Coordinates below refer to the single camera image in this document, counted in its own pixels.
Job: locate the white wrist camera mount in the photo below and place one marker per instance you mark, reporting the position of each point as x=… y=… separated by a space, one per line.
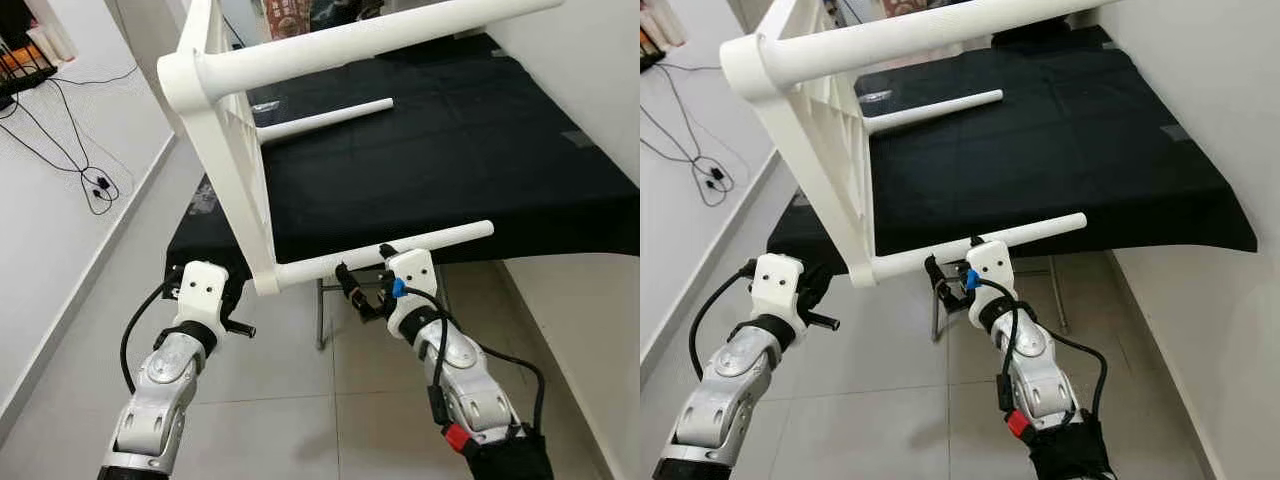
x=990 y=270
x=200 y=290
x=412 y=275
x=778 y=285

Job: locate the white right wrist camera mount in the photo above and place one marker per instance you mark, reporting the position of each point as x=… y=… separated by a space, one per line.
x=412 y=275
x=990 y=270

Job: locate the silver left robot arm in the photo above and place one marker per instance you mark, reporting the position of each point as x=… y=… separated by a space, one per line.
x=720 y=390
x=160 y=400

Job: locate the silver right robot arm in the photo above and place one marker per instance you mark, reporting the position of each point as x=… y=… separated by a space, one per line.
x=470 y=390
x=1040 y=380

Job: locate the black table cloth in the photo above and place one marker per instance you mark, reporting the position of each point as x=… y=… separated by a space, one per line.
x=450 y=170
x=1050 y=170

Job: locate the white cup stack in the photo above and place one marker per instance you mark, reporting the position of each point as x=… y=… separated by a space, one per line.
x=662 y=28
x=50 y=40

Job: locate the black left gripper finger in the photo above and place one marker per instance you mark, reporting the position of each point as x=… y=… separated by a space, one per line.
x=822 y=321
x=240 y=328
x=822 y=275
x=240 y=282

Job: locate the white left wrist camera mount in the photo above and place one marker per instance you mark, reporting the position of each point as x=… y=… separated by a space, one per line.
x=778 y=285
x=200 y=290

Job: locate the red printed box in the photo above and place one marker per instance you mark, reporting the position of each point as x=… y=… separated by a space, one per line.
x=285 y=15
x=900 y=8

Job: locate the black power adapter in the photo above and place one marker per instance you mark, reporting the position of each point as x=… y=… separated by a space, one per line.
x=101 y=184
x=716 y=176

